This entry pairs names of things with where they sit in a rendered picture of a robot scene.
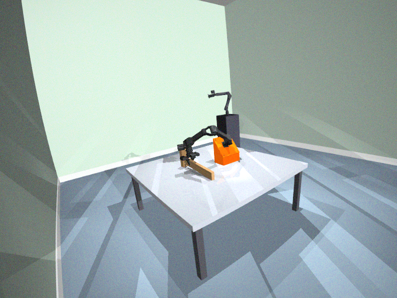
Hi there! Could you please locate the wooden post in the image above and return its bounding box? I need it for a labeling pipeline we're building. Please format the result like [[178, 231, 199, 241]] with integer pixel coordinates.
[[179, 149, 187, 167]]

